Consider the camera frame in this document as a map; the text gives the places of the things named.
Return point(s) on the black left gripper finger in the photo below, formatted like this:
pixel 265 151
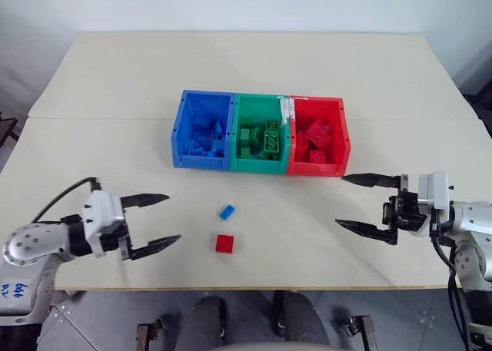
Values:
pixel 148 199
pixel 155 246

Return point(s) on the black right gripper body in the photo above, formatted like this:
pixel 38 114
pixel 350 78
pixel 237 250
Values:
pixel 407 210

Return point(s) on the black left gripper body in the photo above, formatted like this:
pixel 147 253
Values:
pixel 111 241

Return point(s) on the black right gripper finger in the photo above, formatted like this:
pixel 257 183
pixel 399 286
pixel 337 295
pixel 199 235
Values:
pixel 367 230
pixel 371 179

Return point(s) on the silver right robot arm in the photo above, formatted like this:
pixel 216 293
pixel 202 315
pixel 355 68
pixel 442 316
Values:
pixel 474 220

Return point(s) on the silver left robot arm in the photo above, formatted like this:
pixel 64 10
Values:
pixel 28 243

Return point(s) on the large red toy block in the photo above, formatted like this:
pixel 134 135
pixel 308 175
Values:
pixel 320 134

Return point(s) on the square red toy block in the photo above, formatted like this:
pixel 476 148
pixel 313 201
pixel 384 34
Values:
pixel 225 244

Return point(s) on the red plastic bin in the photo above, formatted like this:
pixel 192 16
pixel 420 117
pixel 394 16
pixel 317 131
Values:
pixel 334 113

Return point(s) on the small blue toy block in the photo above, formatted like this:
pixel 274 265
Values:
pixel 228 212

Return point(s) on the blue plastic bin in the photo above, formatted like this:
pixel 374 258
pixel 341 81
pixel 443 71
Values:
pixel 200 132

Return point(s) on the dark rounded shape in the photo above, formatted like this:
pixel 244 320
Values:
pixel 301 320
pixel 201 324

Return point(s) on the green block with zigzag underside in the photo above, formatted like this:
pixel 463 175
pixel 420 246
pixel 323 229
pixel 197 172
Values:
pixel 272 140

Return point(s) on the white tape strip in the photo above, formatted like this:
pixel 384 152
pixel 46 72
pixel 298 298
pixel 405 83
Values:
pixel 286 107

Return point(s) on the green toy block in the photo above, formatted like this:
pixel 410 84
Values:
pixel 257 135
pixel 272 124
pixel 245 138

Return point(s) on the green plastic bin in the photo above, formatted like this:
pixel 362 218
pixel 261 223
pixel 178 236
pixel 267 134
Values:
pixel 253 109

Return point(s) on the dark background equipment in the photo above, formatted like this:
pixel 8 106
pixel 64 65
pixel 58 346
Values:
pixel 480 86

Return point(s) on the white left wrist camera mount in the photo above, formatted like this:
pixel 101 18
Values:
pixel 102 210

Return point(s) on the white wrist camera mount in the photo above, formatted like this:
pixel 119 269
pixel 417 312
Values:
pixel 434 189
pixel 102 210

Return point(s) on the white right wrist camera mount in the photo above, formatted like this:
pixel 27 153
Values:
pixel 434 189

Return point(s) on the rusty metal bracket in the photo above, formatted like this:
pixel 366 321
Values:
pixel 148 333
pixel 359 330

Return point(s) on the dark background frame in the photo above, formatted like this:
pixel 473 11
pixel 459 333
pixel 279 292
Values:
pixel 7 130

